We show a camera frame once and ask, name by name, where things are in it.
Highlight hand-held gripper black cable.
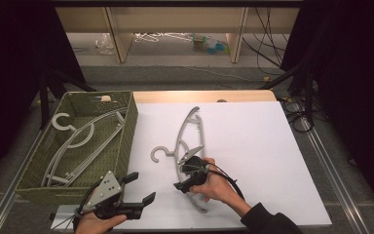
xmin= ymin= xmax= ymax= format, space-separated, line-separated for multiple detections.
xmin=207 ymin=162 xmax=246 ymax=201
xmin=71 ymin=181 xmax=102 ymax=230

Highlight white wire hangers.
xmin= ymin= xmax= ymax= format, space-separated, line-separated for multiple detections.
xmin=133 ymin=31 xmax=194 ymax=44

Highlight thin white floor cable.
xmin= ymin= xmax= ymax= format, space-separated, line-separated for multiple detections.
xmin=142 ymin=64 xmax=265 ymax=83

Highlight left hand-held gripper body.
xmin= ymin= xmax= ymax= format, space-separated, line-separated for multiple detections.
xmin=77 ymin=170 xmax=144 ymax=220

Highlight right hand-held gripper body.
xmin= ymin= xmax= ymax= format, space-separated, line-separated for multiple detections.
xmin=177 ymin=144 xmax=210 ymax=190

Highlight right hand-held gripper black cable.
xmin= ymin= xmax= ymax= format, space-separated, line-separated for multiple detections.
xmin=207 ymin=162 xmax=246 ymax=201

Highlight person's left hand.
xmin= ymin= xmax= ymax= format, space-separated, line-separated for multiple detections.
xmin=74 ymin=213 xmax=129 ymax=234

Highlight clear plastic bag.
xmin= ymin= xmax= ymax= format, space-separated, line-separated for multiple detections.
xmin=94 ymin=32 xmax=115 ymax=56

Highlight light wooden shelf unit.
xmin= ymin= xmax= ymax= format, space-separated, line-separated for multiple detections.
xmin=55 ymin=6 xmax=301 ymax=64

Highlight left hand-held gripper black cable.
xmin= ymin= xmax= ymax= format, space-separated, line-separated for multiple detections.
xmin=71 ymin=181 xmax=102 ymax=230

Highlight person's right hand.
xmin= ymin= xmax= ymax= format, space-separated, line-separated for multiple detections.
xmin=189 ymin=157 xmax=252 ymax=217

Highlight black hanging cables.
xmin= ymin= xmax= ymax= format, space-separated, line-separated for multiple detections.
xmin=242 ymin=6 xmax=290 ymax=69

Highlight black coiled floor cables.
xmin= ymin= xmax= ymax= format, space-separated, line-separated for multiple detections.
xmin=280 ymin=96 xmax=316 ymax=134

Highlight aluminium floor rail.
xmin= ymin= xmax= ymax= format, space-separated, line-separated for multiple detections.
xmin=300 ymin=116 xmax=373 ymax=234
xmin=0 ymin=129 xmax=45 ymax=234

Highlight black metal stand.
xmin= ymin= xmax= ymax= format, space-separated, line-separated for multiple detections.
xmin=38 ymin=67 xmax=97 ymax=131
xmin=259 ymin=62 xmax=317 ymax=128

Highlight dark curtain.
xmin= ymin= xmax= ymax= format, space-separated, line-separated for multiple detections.
xmin=0 ymin=0 xmax=88 ymax=193
xmin=280 ymin=0 xmax=374 ymax=225

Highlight pile of colourful toys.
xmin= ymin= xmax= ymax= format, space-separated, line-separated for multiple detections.
xmin=192 ymin=33 xmax=230 ymax=56

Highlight green woven basket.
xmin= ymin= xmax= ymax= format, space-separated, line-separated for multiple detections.
xmin=14 ymin=90 xmax=139 ymax=207

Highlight white table cover sheet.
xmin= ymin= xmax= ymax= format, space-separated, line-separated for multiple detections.
xmin=50 ymin=100 xmax=333 ymax=231

